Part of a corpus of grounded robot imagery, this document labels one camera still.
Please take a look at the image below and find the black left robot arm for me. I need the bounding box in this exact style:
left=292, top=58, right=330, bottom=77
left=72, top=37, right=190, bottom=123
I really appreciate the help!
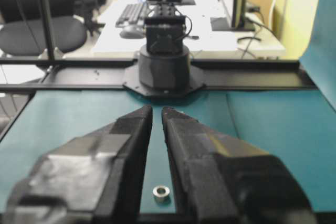
left=123, top=0, right=205, bottom=97

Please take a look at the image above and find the black vertical frame post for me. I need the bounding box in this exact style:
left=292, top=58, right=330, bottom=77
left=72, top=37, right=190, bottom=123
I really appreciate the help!
left=38, top=0, right=56, bottom=60

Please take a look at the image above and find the teal table mat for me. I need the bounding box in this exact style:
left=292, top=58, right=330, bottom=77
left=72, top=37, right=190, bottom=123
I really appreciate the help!
left=1, top=90, right=335, bottom=213

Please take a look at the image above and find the silver metal washer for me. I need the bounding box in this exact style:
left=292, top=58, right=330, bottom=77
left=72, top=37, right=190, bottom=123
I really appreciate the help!
left=152, top=185, right=170, bottom=203

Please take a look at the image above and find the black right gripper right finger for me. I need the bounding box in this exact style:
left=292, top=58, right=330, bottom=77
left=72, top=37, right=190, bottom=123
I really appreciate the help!
left=162, top=107, right=317, bottom=223

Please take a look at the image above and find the black frame rail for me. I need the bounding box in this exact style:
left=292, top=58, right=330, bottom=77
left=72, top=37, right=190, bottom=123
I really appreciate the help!
left=1, top=58, right=317, bottom=93

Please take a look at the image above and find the teal backdrop sheet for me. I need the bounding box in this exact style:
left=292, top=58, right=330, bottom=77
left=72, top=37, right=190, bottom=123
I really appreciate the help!
left=300, top=0, right=335, bottom=109

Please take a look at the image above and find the black office chair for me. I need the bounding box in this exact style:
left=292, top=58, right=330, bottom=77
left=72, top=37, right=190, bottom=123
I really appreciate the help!
left=1, top=0, right=103, bottom=57

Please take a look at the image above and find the white desk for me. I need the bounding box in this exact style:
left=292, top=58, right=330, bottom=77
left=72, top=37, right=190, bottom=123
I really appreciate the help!
left=93, top=0, right=285, bottom=59

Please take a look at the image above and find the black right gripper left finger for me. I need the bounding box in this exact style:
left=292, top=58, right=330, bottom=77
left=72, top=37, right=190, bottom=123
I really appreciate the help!
left=4, top=105, right=153, bottom=223

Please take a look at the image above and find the black keyboard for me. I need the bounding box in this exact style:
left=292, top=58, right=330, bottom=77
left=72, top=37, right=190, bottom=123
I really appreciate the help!
left=115, top=2, right=148, bottom=28

